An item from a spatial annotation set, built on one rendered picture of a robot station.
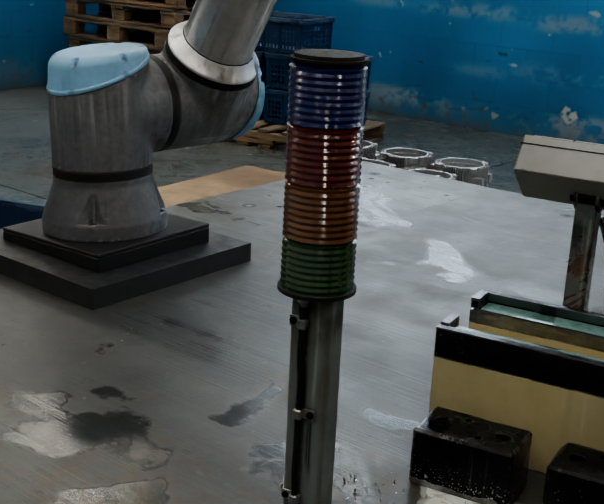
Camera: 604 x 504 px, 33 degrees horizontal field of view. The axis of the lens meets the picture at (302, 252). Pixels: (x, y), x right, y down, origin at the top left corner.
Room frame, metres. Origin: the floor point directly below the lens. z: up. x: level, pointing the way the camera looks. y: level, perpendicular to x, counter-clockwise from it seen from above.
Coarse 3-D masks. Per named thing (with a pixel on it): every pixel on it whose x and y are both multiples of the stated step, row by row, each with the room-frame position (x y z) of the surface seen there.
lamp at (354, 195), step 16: (288, 192) 0.77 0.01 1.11; (304, 192) 0.76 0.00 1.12; (320, 192) 0.75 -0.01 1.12; (336, 192) 0.75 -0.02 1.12; (352, 192) 0.76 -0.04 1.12; (288, 208) 0.77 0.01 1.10; (304, 208) 0.76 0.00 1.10; (320, 208) 0.75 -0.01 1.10; (336, 208) 0.76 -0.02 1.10; (352, 208) 0.76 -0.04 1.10; (288, 224) 0.77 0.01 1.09; (304, 224) 0.76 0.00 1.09; (320, 224) 0.75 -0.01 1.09; (336, 224) 0.75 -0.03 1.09; (352, 224) 0.77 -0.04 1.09; (304, 240) 0.76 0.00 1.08; (320, 240) 0.75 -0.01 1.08; (336, 240) 0.76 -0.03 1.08; (352, 240) 0.77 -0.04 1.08
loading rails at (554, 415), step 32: (448, 320) 0.99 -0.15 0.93; (480, 320) 1.06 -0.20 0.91; (512, 320) 1.04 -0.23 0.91; (544, 320) 1.03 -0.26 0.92; (576, 320) 1.04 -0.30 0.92; (448, 352) 0.97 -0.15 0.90; (480, 352) 0.95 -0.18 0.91; (512, 352) 0.94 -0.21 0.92; (544, 352) 0.92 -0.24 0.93; (576, 352) 1.01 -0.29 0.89; (448, 384) 0.96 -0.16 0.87; (480, 384) 0.95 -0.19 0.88; (512, 384) 0.93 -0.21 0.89; (544, 384) 0.92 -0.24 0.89; (576, 384) 0.90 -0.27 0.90; (480, 416) 0.95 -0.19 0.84; (512, 416) 0.93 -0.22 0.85; (544, 416) 0.92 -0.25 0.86; (576, 416) 0.90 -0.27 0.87; (544, 448) 0.91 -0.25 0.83
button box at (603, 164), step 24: (528, 144) 1.20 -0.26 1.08; (552, 144) 1.19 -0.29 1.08; (576, 144) 1.18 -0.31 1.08; (600, 144) 1.17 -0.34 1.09; (528, 168) 1.18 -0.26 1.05; (552, 168) 1.17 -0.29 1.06; (576, 168) 1.16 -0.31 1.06; (600, 168) 1.15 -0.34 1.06; (528, 192) 1.22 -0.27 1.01; (552, 192) 1.20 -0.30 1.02; (600, 192) 1.15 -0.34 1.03
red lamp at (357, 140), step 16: (288, 128) 0.78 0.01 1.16; (304, 128) 0.76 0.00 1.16; (288, 144) 0.77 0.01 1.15; (304, 144) 0.76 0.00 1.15; (320, 144) 0.75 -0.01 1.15; (336, 144) 0.75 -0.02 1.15; (352, 144) 0.76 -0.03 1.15; (288, 160) 0.77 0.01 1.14; (304, 160) 0.76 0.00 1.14; (320, 160) 0.75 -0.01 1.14; (336, 160) 0.75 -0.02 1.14; (352, 160) 0.76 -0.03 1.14; (288, 176) 0.77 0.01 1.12; (304, 176) 0.76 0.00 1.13; (320, 176) 0.75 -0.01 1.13; (336, 176) 0.76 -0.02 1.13; (352, 176) 0.76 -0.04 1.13
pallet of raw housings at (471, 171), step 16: (368, 144) 3.83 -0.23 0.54; (368, 160) 3.52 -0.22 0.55; (384, 160) 3.66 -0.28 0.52; (400, 160) 3.59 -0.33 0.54; (416, 160) 3.58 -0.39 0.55; (448, 160) 3.61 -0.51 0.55; (464, 160) 3.61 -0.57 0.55; (208, 176) 3.98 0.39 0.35; (224, 176) 4.00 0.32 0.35; (240, 176) 4.01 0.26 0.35; (256, 176) 4.02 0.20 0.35; (272, 176) 4.04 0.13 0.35; (448, 176) 3.35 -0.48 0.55; (464, 176) 3.46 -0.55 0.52; (480, 176) 3.47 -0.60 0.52; (160, 192) 3.69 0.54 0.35; (176, 192) 3.70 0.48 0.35; (192, 192) 3.72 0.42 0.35; (208, 192) 3.73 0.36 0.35; (224, 192) 3.74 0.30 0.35
